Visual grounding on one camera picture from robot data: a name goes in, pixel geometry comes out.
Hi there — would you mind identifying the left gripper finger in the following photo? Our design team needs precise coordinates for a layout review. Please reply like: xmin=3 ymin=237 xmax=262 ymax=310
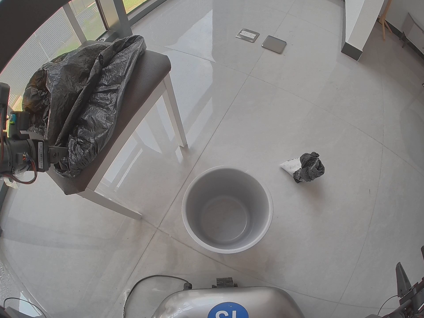
xmin=49 ymin=145 xmax=68 ymax=165

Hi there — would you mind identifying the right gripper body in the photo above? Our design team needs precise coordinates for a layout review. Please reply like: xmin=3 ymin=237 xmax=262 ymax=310
xmin=394 ymin=282 xmax=424 ymax=318

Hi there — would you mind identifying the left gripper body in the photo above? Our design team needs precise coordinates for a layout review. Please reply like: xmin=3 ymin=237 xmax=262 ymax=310
xmin=11 ymin=137 xmax=50 ymax=175

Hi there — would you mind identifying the black plastic bag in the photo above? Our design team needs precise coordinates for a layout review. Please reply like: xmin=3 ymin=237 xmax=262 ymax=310
xmin=21 ymin=34 xmax=147 ymax=178

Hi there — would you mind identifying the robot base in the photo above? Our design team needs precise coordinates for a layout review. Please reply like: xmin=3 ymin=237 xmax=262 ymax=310
xmin=154 ymin=277 xmax=305 ymax=318

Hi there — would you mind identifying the crumpled black plastic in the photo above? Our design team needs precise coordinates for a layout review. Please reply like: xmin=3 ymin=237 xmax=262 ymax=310
xmin=293 ymin=152 xmax=325 ymax=184

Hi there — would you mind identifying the white trash bin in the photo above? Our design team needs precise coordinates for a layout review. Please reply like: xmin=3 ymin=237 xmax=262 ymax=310
xmin=182 ymin=166 xmax=274 ymax=254

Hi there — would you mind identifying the white chair with grey seat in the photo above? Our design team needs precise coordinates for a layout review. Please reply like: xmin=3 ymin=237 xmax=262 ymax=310
xmin=0 ymin=0 xmax=189 ymax=221

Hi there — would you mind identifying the window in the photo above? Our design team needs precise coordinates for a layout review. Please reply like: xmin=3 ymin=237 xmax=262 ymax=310
xmin=0 ymin=0 xmax=206 ymax=112

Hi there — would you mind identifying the clear printed wrapper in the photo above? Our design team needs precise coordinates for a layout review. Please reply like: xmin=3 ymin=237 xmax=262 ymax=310
xmin=280 ymin=157 xmax=303 ymax=173

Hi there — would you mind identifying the wooden stand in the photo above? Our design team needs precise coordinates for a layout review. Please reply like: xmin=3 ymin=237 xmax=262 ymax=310
xmin=378 ymin=0 xmax=399 ymax=41

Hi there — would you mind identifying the black cable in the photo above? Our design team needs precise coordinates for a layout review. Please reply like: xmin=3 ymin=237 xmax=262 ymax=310
xmin=377 ymin=294 xmax=399 ymax=318
xmin=0 ymin=297 xmax=44 ymax=318
xmin=127 ymin=274 xmax=193 ymax=310

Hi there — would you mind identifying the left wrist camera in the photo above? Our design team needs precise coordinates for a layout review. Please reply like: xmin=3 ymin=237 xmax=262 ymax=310
xmin=7 ymin=111 xmax=45 ymax=142

